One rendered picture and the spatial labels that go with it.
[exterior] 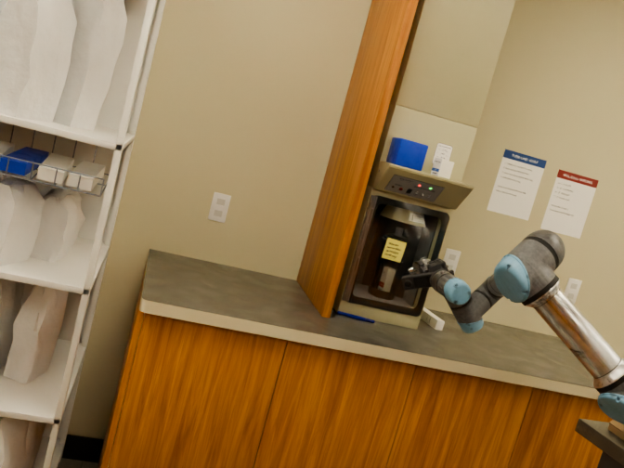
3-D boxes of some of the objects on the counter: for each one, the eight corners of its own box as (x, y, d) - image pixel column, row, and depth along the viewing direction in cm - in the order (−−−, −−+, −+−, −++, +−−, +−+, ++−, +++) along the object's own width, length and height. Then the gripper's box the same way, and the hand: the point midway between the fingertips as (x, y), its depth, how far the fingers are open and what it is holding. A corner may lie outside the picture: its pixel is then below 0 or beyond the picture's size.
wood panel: (296, 279, 277) (388, -61, 258) (303, 281, 277) (395, -59, 259) (321, 317, 230) (436, -98, 211) (330, 318, 230) (445, -95, 211)
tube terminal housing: (321, 293, 264) (373, 104, 254) (396, 309, 272) (449, 125, 262) (336, 313, 240) (395, 104, 230) (417, 330, 248) (477, 128, 238)
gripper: (459, 289, 221) (434, 273, 241) (451, 262, 218) (427, 248, 239) (435, 298, 220) (412, 281, 240) (427, 270, 217) (405, 255, 238)
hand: (414, 267), depth 238 cm, fingers closed, pressing on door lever
